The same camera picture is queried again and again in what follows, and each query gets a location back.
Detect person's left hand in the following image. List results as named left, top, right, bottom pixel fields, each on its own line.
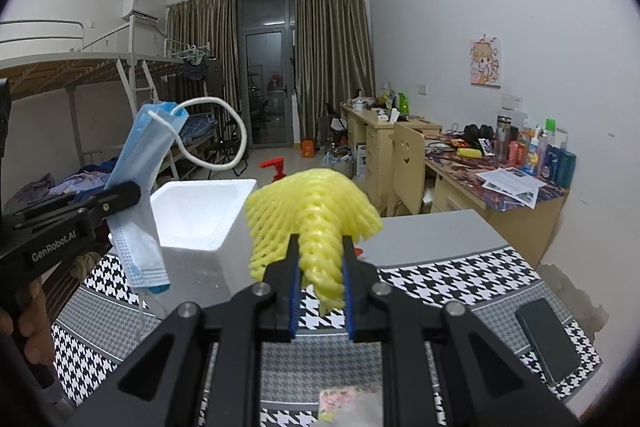
left=0, top=279, right=54, bottom=366

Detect wooden desk with printed mat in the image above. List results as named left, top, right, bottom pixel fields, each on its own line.
left=425, top=132, right=571, bottom=268

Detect black headphones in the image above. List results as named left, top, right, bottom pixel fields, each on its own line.
left=464, top=124, right=496, bottom=150

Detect black smartphone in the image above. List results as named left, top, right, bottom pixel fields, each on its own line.
left=515, top=298, right=582, bottom=387

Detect black folding chair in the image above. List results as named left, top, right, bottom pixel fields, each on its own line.
left=207, top=117, right=248, bottom=172

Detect yellow foam fruit net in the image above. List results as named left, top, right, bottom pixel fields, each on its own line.
left=244, top=167, right=383, bottom=314

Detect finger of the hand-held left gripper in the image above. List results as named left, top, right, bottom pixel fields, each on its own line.
left=0, top=180, right=142, bottom=233

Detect white bottle with red pump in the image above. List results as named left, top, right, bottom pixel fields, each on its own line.
left=259, top=158, right=287, bottom=184

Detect brown curtain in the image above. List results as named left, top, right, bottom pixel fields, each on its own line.
left=166, top=0, right=240, bottom=148
left=295, top=0, right=377, bottom=142

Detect printed paper sheets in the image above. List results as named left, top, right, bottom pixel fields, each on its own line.
left=476, top=166, right=547, bottom=209

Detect cartoon wall poster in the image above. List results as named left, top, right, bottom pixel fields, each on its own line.
left=470, top=36, right=502, bottom=88

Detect houndstooth table mat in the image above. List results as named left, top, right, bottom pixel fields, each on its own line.
left=50, top=244, right=606, bottom=427

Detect plain wooden desk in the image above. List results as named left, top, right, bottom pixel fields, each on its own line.
left=341, top=102, right=443, bottom=188

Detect blue face mask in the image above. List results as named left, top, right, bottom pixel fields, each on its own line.
left=106, top=97, right=249, bottom=350

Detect white foam box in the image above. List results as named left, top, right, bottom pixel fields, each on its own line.
left=150, top=178, right=261, bottom=309

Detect blue checked mattress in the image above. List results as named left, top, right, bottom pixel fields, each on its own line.
left=170, top=114, right=216, bottom=146

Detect dark tumbler bottle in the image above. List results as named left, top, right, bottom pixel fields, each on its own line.
left=495, top=116, right=513, bottom=162

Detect teal bottle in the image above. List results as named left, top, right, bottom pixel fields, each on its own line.
left=556, top=149, right=577, bottom=188

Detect metal bunk bed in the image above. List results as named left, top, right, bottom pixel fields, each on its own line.
left=0, top=21, right=241, bottom=218

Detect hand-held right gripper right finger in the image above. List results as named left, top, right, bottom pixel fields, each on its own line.
left=342, top=234, right=583, bottom=427

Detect glass balcony door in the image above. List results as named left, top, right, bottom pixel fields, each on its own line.
left=237, top=0, right=297, bottom=148

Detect wooden chair with smiley cutout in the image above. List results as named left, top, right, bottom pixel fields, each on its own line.
left=387, top=122, right=433, bottom=218

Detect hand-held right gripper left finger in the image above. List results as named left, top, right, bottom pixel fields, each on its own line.
left=65, top=234, right=303, bottom=427

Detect patterned blue quilt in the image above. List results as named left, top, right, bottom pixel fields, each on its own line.
left=10, top=157, right=121, bottom=210

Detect floral tissue packet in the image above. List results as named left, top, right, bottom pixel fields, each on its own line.
left=318, top=384, right=386, bottom=425

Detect white air conditioner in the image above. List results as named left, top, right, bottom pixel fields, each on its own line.
left=121, top=0, right=161, bottom=24

